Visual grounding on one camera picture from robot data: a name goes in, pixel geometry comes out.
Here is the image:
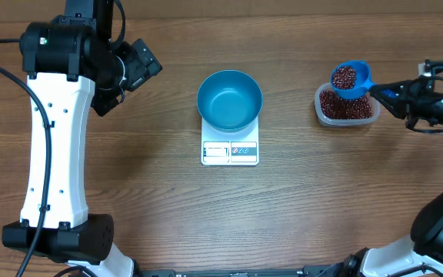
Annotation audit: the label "clear plastic container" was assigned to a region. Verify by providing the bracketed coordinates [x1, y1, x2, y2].
[314, 83, 381, 127]

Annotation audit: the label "white digital kitchen scale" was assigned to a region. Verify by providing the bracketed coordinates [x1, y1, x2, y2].
[200, 117, 260, 166]

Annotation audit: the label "blue metal bowl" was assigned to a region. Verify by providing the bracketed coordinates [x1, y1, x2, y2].
[196, 70, 263, 132]

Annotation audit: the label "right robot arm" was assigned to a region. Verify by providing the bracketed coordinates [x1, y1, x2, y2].
[321, 75, 443, 276]

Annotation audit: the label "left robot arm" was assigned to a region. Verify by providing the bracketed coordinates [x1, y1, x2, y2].
[2, 1, 162, 276]

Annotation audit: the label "blue plastic measuring scoop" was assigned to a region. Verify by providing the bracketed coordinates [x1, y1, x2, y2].
[329, 60, 398, 101]

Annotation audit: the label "red adzuki beans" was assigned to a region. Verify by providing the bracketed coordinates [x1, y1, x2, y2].
[319, 66, 372, 119]

